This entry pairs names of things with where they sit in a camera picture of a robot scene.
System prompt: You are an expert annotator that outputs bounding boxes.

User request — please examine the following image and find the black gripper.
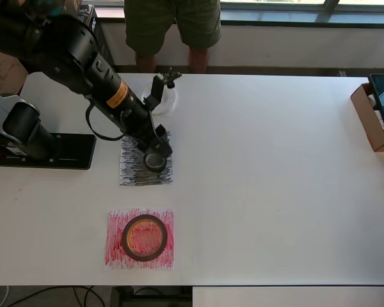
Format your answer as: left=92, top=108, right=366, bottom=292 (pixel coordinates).
left=137, top=125, right=173, bottom=157

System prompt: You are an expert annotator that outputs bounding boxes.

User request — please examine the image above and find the black tape roll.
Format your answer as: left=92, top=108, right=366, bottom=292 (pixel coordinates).
left=143, top=152, right=168, bottom=174

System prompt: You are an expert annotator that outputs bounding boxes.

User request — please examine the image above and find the white tape roll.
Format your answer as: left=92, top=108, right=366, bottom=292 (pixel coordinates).
left=140, top=85, right=180, bottom=116

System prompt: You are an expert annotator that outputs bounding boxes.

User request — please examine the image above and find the red tape roll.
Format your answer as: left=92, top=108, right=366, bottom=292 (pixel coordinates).
left=120, top=214, right=169, bottom=262

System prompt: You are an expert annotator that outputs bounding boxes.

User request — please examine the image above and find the black scribbled paper sheet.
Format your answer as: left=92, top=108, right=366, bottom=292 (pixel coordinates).
left=118, top=130, right=174, bottom=187

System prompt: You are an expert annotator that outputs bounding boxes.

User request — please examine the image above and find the black AOC carton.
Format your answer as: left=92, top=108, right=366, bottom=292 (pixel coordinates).
left=79, top=3, right=116, bottom=67

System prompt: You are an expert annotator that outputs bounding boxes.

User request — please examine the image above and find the red scribbled paper sheet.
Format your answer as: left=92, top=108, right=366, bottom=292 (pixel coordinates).
left=102, top=207, right=175, bottom=271

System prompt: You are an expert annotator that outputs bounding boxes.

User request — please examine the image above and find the person in dark shirt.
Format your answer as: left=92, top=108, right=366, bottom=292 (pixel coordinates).
left=124, top=0, right=223, bottom=74

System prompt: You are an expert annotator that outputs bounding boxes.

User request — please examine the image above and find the wide brown cardboard box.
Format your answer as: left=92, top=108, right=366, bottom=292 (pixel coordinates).
left=0, top=47, right=29, bottom=96

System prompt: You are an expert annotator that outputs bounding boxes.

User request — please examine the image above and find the small open cardboard box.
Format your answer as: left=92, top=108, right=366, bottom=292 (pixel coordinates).
left=350, top=82, right=384, bottom=153

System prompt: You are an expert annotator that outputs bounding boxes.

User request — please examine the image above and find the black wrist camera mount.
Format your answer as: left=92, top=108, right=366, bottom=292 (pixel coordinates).
left=143, top=70, right=182, bottom=113

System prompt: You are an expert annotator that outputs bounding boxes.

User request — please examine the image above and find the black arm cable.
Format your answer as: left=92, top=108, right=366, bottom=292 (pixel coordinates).
left=84, top=104, right=126, bottom=141

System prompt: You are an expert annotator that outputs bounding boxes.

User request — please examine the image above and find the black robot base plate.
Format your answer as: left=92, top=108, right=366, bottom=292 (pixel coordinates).
left=0, top=133, right=97, bottom=171

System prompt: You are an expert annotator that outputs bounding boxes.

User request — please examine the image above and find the dark window frame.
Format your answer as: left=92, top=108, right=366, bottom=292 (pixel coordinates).
left=220, top=0, right=384, bottom=28

